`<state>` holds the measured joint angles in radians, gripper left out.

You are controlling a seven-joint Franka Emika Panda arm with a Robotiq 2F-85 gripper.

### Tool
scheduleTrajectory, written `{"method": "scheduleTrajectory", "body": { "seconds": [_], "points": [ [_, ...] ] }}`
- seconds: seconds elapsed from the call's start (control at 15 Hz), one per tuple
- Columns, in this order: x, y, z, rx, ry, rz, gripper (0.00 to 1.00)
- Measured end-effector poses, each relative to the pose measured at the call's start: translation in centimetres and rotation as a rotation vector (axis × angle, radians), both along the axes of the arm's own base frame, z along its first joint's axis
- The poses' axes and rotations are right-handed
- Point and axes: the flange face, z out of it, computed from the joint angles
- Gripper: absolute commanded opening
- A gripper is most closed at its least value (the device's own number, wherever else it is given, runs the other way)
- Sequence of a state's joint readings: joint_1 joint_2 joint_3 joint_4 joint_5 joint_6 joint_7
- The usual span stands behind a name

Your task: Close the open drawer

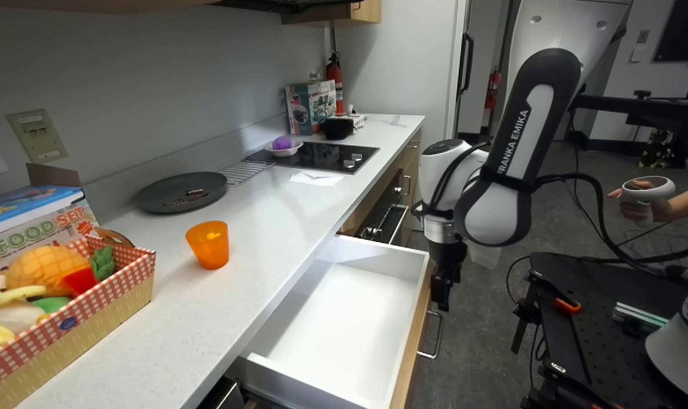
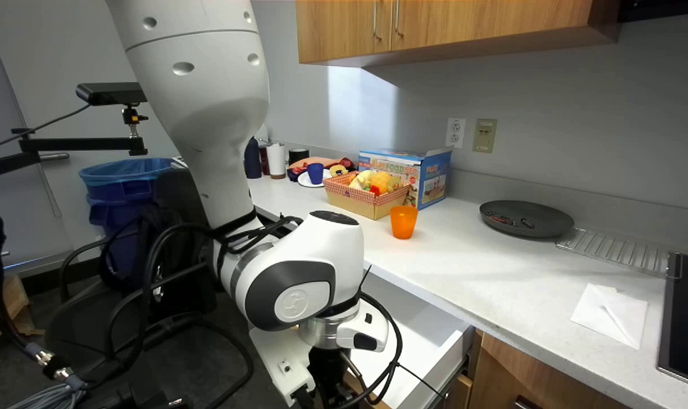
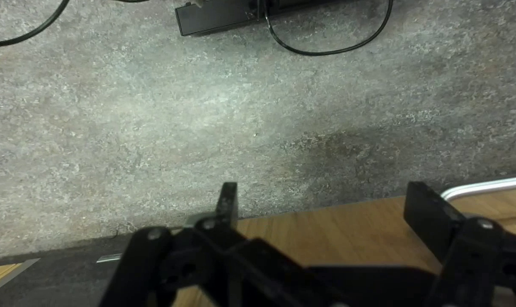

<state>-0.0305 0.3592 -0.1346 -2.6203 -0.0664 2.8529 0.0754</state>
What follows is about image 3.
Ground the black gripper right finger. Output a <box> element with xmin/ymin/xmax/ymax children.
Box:
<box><xmin>401</xmin><ymin>181</ymin><xmax>516</xmax><ymax>307</ymax></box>

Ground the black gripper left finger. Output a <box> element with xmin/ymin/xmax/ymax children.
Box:
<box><xmin>95</xmin><ymin>181</ymin><xmax>350</xmax><ymax>307</ymax></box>

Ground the white drawer with wood front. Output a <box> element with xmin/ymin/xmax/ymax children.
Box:
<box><xmin>170</xmin><ymin>186</ymin><xmax>516</xmax><ymax>307</ymax></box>

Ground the wood cabinet front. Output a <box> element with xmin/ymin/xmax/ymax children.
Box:
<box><xmin>0</xmin><ymin>258</ymin><xmax>40</xmax><ymax>298</ymax></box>

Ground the black floor cable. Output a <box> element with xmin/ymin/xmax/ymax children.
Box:
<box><xmin>263</xmin><ymin>0</ymin><xmax>396</xmax><ymax>58</ymax></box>
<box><xmin>0</xmin><ymin>0</ymin><xmax>73</xmax><ymax>48</ymax></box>

